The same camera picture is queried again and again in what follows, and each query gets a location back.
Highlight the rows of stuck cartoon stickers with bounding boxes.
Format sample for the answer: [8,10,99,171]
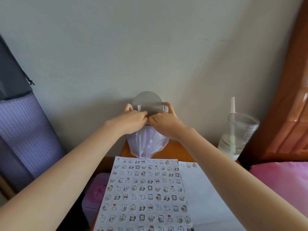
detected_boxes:
[97,158,193,231]

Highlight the white straw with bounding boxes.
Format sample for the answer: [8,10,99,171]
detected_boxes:
[229,97,236,154]

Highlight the person's right hand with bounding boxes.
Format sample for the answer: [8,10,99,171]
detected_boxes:
[148,102,191,140]

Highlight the clear cup with white base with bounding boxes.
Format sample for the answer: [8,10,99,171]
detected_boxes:
[217,113,260,161]

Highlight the pink floral bedding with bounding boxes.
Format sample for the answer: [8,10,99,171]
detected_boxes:
[249,162,308,218]

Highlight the purple plastic container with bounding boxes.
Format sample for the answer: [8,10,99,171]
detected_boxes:
[81,172,111,228]

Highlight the dark grey drawstring bag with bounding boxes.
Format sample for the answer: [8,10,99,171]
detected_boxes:
[0,33,35,101]

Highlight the grey trash bin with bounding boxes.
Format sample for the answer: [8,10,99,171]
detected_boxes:
[132,91,169,117]

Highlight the purple rolled mat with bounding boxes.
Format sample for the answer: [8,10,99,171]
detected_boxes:
[0,91,68,193]

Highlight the person's left forearm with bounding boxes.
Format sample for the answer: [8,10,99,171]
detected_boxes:
[0,122,123,231]

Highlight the white paper sheet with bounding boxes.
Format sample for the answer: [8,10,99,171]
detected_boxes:
[178,162,246,231]
[92,156,195,231]

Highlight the wooden bed headboard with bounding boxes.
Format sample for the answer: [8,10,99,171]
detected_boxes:
[238,0,308,164]

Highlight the person's right forearm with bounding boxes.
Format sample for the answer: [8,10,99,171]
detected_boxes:
[179,128,308,231]

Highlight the person's left hand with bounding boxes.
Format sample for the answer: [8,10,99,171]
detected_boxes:
[105,103,149,137]

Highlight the purple plastic bin bag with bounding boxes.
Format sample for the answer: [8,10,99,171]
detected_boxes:
[127,126,170,159]

